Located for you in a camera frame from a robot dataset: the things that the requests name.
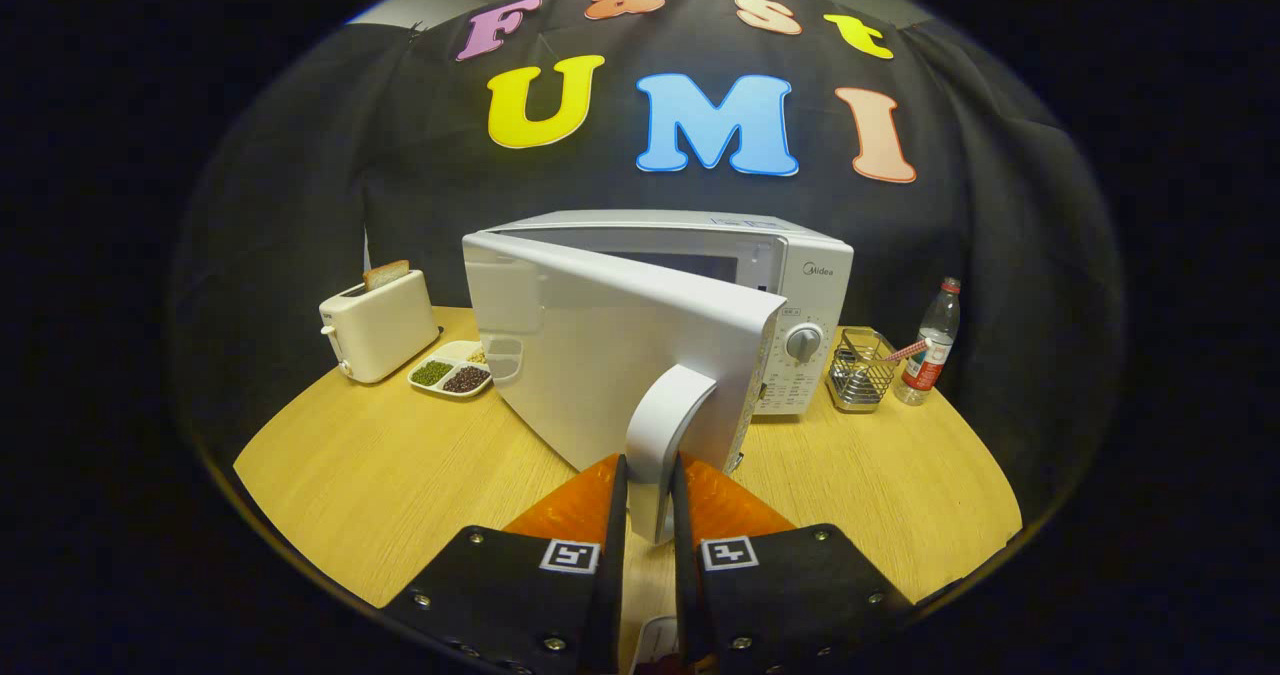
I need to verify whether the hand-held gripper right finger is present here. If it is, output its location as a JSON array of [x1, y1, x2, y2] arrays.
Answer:
[[668, 453, 916, 675]]

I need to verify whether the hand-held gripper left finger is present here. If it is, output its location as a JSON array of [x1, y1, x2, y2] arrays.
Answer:
[[385, 453, 629, 675]]

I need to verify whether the white toaster oven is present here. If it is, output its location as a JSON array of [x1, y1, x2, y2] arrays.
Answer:
[[462, 209, 855, 546]]

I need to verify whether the cream bread toaster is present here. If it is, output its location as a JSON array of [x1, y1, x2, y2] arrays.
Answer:
[[319, 269, 442, 385]]

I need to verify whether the white divided bean dish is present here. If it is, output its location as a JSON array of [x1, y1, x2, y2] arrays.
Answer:
[[407, 339, 496, 399]]

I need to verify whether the clear plastic water bottle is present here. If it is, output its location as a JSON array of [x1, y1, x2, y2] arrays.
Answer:
[[895, 277, 962, 406]]

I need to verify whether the metal wire basket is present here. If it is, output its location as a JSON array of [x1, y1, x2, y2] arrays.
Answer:
[[826, 327, 898, 414]]

